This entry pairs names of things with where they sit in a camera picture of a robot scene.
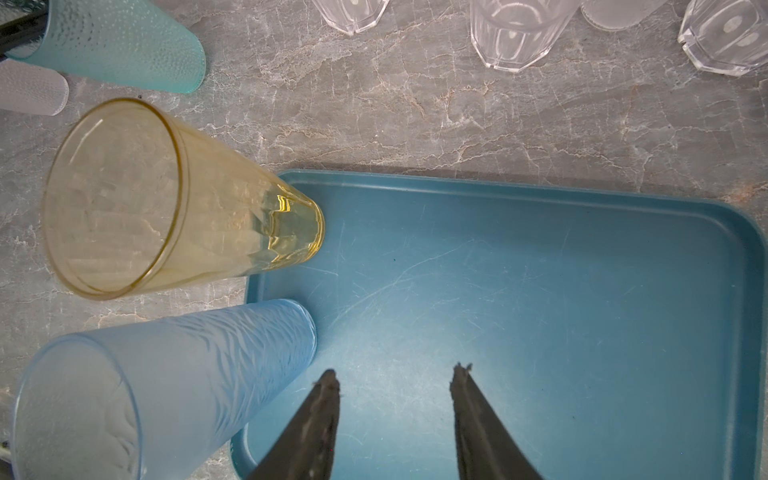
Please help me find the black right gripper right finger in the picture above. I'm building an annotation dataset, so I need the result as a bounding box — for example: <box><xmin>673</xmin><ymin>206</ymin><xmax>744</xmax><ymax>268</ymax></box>
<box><xmin>449</xmin><ymin>363</ymin><xmax>543</xmax><ymax>480</ymax></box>

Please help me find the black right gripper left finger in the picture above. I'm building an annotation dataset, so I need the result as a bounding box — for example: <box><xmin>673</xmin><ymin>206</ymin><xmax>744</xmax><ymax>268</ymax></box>
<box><xmin>247</xmin><ymin>369</ymin><xmax>340</xmax><ymax>480</ymax></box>

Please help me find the blue frosted glass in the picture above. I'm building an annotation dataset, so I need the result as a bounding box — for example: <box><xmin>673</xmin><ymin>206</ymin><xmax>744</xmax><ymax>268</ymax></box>
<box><xmin>10</xmin><ymin>299</ymin><xmax>317</xmax><ymax>479</ymax></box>

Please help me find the teal plastic tray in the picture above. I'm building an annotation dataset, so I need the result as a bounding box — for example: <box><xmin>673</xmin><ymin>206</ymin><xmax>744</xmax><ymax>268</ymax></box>
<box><xmin>230</xmin><ymin>170</ymin><xmax>767</xmax><ymax>479</ymax></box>

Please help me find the yellow transparent glass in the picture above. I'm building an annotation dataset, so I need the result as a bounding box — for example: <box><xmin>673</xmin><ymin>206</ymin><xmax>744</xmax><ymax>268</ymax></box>
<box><xmin>41</xmin><ymin>98</ymin><xmax>325</xmax><ymax>300</ymax></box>

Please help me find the clear faceted glass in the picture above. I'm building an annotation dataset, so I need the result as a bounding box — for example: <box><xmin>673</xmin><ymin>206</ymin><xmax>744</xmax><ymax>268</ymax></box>
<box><xmin>312</xmin><ymin>0</ymin><xmax>389</xmax><ymax>36</ymax></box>
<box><xmin>678</xmin><ymin>0</ymin><xmax>767</xmax><ymax>77</ymax></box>
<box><xmin>469</xmin><ymin>0</ymin><xmax>582</xmax><ymax>73</ymax></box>

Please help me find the green frosted glass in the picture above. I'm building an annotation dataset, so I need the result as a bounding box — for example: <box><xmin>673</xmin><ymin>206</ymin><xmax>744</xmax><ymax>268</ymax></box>
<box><xmin>6</xmin><ymin>1</ymin><xmax>206</xmax><ymax>93</ymax></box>

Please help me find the white frosted glass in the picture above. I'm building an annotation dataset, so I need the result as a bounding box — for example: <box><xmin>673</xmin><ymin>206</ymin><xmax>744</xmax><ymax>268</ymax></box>
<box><xmin>1</xmin><ymin>59</ymin><xmax>69</xmax><ymax>116</ymax></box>
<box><xmin>581</xmin><ymin>0</ymin><xmax>666</xmax><ymax>32</ymax></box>

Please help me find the white frosted glass left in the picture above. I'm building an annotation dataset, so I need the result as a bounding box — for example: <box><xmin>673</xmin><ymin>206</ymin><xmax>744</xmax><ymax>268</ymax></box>
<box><xmin>1</xmin><ymin>59</ymin><xmax>69</xmax><ymax>116</ymax></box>

